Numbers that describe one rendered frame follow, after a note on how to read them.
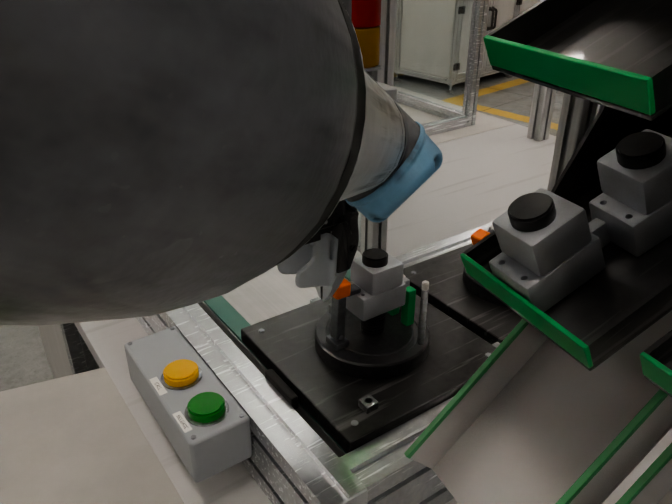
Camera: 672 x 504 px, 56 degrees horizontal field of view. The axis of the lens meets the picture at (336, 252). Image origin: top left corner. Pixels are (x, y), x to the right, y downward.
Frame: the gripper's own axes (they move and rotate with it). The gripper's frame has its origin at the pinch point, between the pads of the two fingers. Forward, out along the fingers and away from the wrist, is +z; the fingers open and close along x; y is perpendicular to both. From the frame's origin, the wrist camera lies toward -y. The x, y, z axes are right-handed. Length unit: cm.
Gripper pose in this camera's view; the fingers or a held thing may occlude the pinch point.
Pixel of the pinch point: (329, 287)
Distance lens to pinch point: 70.0
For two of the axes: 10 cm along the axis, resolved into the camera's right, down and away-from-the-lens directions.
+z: 0.0, 8.8, 4.8
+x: 5.7, 3.9, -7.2
